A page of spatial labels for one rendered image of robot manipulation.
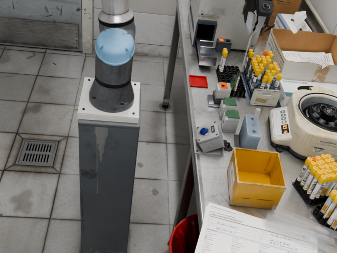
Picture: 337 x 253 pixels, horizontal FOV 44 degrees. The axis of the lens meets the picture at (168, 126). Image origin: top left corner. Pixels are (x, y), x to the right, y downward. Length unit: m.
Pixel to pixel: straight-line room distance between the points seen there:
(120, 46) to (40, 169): 1.30
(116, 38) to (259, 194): 0.62
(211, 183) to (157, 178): 1.18
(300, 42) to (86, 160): 0.99
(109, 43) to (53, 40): 2.07
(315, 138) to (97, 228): 0.95
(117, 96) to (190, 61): 0.47
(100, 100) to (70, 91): 1.60
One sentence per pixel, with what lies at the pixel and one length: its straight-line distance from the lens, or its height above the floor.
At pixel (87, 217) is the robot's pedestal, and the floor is 0.37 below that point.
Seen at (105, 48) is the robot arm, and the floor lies 1.12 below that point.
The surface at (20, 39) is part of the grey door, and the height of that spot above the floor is 0.07.
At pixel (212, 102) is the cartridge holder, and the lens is 1.50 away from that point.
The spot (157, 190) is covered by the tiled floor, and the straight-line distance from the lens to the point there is 2.34.
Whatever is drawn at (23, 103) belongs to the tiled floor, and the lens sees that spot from 2.87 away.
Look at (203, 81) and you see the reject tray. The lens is 1.62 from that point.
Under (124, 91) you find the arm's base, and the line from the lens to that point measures 1.35.
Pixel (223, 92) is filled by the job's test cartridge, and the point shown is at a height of 0.94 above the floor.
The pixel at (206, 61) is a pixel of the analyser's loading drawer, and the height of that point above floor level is 0.91.
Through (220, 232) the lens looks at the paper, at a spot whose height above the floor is 0.89.
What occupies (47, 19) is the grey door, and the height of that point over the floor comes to 0.25.
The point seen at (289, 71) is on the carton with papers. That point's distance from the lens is 1.61.
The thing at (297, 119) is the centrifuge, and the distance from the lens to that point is 1.37.
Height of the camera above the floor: 1.78
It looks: 41 degrees down
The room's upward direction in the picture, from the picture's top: 9 degrees clockwise
